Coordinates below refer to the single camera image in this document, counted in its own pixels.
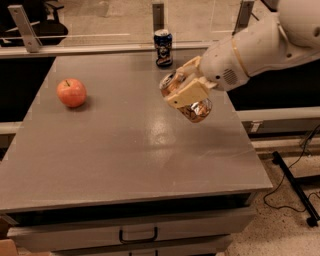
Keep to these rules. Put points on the black floor stand leg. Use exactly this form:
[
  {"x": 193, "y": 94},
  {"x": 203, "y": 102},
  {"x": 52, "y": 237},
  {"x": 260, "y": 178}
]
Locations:
[{"x": 314, "y": 218}]

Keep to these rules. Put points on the black office chair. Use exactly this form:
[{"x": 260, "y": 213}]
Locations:
[{"x": 43, "y": 17}]

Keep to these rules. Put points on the metal bracket post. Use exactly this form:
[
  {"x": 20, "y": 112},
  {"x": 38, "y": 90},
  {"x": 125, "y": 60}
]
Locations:
[
  {"x": 158, "y": 16},
  {"x": 30, "y": 40},
  {"x": 244, "y": 14}
]

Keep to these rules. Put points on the left metal bracket post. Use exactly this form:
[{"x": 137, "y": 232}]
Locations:
[{"x": 30, "y": 40}]

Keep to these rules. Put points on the red apple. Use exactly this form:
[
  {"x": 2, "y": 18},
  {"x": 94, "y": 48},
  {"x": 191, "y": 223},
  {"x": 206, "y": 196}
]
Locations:
[{"x": 71, "y": 92}]

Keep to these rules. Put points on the blue upright soda can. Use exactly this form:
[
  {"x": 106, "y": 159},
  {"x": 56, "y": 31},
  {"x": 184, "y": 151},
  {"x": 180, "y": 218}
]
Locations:
[{"x": 163, "y": 46}]

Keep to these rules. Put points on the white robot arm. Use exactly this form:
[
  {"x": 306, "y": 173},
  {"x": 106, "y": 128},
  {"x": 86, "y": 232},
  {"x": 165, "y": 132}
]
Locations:
[{"x": 285, "y": 38}]

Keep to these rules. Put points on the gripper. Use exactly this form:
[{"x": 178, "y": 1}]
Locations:
[{"x": 221, "y": 66}]

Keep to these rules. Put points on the glass barrier panel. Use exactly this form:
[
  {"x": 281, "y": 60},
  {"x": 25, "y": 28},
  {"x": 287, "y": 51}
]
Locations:
[{"x": 196, "y": 23}]

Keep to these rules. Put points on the crushed orange soda can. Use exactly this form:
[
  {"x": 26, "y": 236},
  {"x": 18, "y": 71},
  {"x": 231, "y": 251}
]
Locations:
[{"x": 195, "y": 112}]

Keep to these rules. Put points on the grey drawer with black handle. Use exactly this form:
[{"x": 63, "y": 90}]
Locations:
[{"x": 100, "y": 233}]

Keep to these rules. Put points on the middle metal bracket post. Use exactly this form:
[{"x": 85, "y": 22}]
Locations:
[{"x": 158, "y": 16}]

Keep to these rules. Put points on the right metal bracket post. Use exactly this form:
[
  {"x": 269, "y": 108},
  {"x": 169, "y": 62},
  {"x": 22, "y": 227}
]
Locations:
[{"x": 244, "y": 14}]

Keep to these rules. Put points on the black drawer handle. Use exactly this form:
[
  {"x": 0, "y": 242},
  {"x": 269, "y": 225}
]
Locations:
[{"x": 140, "y": 236}]

